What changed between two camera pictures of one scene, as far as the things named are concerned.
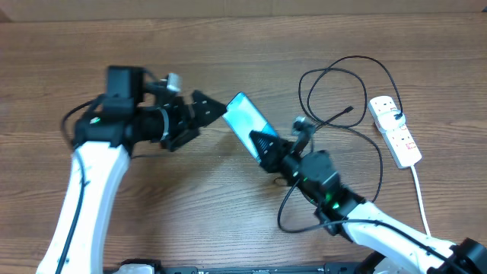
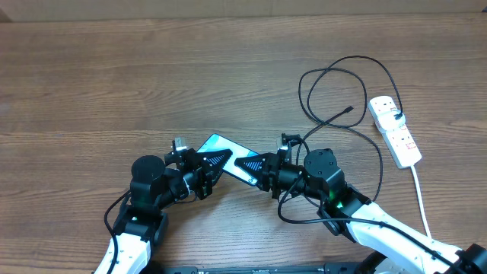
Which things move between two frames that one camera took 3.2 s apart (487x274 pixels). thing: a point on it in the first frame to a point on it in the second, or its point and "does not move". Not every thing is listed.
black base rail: [340, 268] does not move
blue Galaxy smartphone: [246, 117] to [218, 142]
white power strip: [400, 141] does not move
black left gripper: [184, 122] to [205, 175]
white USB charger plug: [387, 121] does not move
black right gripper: [271, 157] to [267, 175]
